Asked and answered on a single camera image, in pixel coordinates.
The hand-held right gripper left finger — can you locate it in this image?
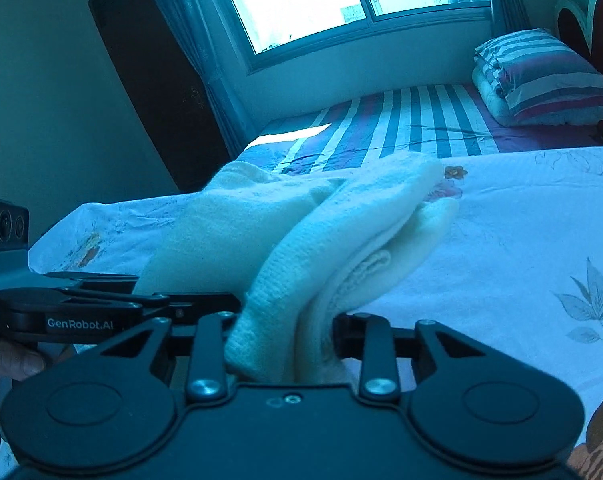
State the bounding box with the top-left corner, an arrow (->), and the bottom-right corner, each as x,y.
100,311 -> 242,404

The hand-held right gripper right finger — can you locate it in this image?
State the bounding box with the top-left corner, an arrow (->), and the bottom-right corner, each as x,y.
331,312 -> 503,404

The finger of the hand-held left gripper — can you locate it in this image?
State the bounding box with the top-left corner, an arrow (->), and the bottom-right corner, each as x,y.
44,271 -> 140,295
126,292 -> 242,321

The cream knit sweater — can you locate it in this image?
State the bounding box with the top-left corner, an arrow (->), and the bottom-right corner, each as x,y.
134,152 -> 460,387

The person's left hand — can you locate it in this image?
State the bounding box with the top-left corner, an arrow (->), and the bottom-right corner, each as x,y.
0,334 -> 78,430

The floral white bedspread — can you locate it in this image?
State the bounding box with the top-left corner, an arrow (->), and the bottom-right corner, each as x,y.
0,145 -> 603,480

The dark wooden door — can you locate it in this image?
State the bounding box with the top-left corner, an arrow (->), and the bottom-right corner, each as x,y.
88,0 -> 232,194

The striped bed sheet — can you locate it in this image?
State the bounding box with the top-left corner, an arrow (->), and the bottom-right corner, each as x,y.
234,82 -> 603,177

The folded striped quilt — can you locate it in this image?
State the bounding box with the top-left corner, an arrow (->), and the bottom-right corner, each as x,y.
471,28 -> 603,127

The sliding glass window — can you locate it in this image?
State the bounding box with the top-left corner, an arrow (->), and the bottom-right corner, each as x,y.
212,0 -> 493,75

